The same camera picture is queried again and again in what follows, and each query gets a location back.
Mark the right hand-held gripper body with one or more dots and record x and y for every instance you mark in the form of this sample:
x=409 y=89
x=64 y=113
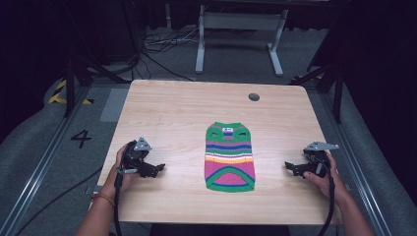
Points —
x=314 y=160

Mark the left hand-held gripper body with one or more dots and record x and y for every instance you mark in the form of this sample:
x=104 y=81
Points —
x=135 y=160

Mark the striped knitted pet sweater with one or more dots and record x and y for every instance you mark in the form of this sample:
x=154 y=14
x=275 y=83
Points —
x=229 y=157

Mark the person's left hand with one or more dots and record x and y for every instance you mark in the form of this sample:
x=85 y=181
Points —
x=118 y=173

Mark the person's right hand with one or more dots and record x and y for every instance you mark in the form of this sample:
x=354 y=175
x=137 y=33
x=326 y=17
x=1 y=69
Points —
x=327 y=182

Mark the black metal stand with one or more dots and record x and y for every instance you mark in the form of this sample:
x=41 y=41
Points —
x=327 y=82
x=82 y=72

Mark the yellow black hazard tape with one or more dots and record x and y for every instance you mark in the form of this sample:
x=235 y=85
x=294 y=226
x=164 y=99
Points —
x=65 y=95

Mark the grey floor rail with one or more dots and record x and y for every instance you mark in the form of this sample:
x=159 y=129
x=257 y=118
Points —
x=355 y=164
x=36 y=164

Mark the grey metal desk frame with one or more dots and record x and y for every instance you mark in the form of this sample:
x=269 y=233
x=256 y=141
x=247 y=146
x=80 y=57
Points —
x=241 y=37

